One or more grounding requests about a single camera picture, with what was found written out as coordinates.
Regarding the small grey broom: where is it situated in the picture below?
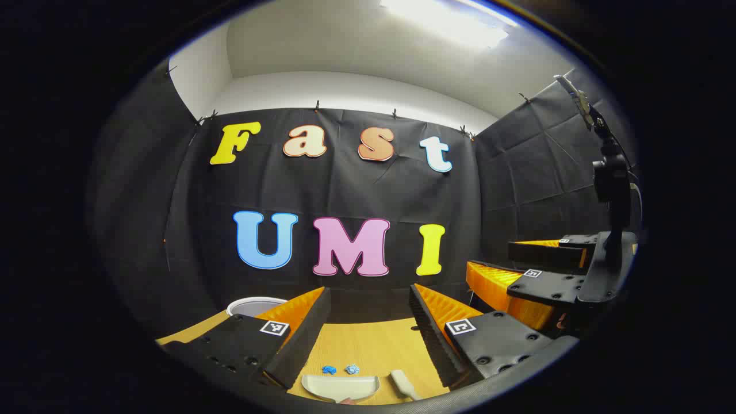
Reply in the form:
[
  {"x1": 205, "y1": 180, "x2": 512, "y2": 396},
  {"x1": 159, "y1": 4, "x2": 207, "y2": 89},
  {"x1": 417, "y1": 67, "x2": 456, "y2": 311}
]
[{"x1": 390, "y1": 370, "x2": 421, "y2": 401}]

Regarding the ceiling light panel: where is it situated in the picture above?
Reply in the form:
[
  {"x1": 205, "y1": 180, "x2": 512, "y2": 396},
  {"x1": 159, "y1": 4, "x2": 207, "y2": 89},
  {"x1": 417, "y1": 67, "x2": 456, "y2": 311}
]
[{"x1": 379, "y1": 0, "x2": 518, "y2": 49}]

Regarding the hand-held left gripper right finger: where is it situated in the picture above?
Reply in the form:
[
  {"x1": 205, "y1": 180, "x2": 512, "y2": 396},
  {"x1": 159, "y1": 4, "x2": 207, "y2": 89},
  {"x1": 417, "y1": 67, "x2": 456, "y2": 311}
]
[{"x1": 408, "y1": 283, "x2": 554, "y2": 390}]

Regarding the wooden desktop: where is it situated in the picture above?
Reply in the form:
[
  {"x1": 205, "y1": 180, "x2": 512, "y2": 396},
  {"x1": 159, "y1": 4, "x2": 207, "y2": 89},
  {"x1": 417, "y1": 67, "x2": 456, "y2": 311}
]
[{"x1": 156, "y1": 310, "x2": 455, "y2": 406}]

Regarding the grey plastic dustpan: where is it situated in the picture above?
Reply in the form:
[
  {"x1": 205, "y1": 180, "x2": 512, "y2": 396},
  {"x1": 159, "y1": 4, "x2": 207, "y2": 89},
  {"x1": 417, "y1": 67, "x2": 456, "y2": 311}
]
[{"x1": 301, "y1": 374, "x2": 381, "y2": 404}]

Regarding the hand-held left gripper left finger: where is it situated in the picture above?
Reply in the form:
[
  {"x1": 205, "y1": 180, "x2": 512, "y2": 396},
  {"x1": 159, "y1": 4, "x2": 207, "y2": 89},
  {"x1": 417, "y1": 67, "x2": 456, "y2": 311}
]
[{"x1": 156, "y1": 286, "x2": 332, "y2": 392}]

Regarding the white ribbed garbage bin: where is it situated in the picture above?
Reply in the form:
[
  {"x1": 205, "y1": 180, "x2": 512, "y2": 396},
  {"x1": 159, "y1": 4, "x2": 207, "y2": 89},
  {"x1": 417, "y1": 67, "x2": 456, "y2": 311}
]
[{"x1": 226, "y1": 296, "x2": 288, "y2": 318}]

